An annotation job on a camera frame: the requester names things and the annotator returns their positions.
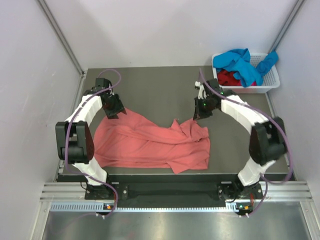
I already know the slotted cable duct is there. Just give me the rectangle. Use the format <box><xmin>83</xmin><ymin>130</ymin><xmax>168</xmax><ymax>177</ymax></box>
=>
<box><xmin>50</xmin><ymin>202</ymin><xmax>249</xmax><ymax>213</ymax></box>

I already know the aluminium frame rail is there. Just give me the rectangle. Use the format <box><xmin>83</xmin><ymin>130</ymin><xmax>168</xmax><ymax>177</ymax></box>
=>
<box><xmin>40</xmin><ymin>181</ymin><xmax>312</xmax><ymax>202</ymax></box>

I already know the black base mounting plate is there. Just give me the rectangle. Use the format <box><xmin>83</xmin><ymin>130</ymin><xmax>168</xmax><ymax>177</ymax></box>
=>
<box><xmin>84</xmin><ymin>173</ymin><xmax>263</xmax><ymax>208</ymax></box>

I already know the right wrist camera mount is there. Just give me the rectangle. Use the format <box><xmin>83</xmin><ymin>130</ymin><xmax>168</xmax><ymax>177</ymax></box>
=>
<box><xmin>194</xmin><ymin>81</ymin><xmax>207</xmax><ymax>100</ymax></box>

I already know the pink t shirt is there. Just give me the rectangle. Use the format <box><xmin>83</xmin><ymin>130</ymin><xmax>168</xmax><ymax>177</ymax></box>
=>
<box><xmin>93</xmin><ymin>109</ymin><xmax>211</xmax><ymax>174</ymax></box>

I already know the right aluminium corner post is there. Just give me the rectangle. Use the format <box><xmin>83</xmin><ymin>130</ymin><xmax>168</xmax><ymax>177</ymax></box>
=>
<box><xmin>268</xmin><ymin>0</ymin><xmax>306</xmax><ymax>53</ymax></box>

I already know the blue t shirt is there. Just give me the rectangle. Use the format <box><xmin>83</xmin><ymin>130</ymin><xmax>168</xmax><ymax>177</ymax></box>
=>
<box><xmin>212</xmin><ymin>48</ymin><xmax>279</xmax><ymax>86</ymax></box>

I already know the white plastic basket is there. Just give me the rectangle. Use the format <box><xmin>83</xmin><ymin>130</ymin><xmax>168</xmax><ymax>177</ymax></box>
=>
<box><xmin>211</xmin><ymin>48</ymin><xmax>280</xmax><ymax>94</ymax></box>

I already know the red t shirt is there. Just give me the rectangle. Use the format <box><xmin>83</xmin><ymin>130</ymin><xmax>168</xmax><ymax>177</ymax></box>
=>
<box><xmin>217</xmin><ymin>69</ymin><xmax>257</xmax><ymax>88</ymax></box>

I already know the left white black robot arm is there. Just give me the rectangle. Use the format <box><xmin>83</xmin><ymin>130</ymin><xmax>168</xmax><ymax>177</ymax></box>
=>
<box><xmin>55</xmin><ymin>77</ymin><xmax>126</xmax><ymax>200</ymax></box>

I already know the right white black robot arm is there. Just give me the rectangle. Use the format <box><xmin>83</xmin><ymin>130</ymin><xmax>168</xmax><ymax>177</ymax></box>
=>
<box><xmin>193</xmin><ymin>79</ymin><xmax>288</xmax><ymax>201</ymax></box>

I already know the left aluminium corner post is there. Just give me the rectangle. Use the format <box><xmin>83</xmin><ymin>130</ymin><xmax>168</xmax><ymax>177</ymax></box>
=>
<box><xmin>35</xmin><ymin>0</ymin><xmax>85</xmax><ymax>76</ymax></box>

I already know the aluminium corner post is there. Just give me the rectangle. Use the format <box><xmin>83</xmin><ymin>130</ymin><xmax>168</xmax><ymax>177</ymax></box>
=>
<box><xmin>268</xmin><ymin>0</ymin><xmax>306</xmax><ymax>53</ymax></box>
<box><xmin>35</xmin><ymin>0</ymin><xmax>85</xmax><ymax>76</ymax></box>

